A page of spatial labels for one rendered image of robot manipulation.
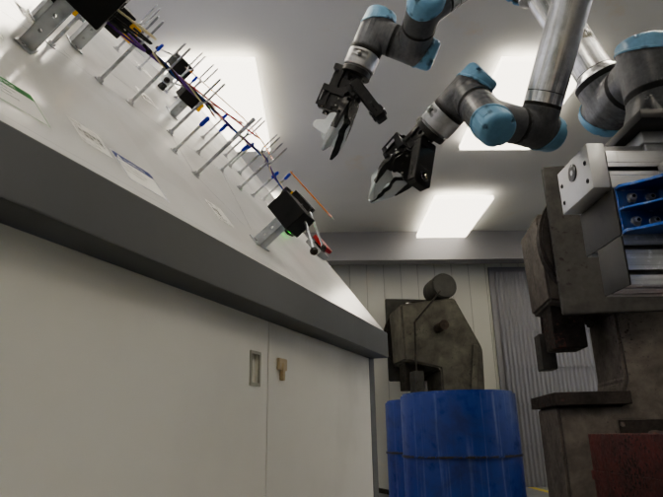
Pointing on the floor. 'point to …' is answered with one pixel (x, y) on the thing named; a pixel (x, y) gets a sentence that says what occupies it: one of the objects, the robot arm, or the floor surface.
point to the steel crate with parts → (627, 463)
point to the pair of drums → (454, 445)
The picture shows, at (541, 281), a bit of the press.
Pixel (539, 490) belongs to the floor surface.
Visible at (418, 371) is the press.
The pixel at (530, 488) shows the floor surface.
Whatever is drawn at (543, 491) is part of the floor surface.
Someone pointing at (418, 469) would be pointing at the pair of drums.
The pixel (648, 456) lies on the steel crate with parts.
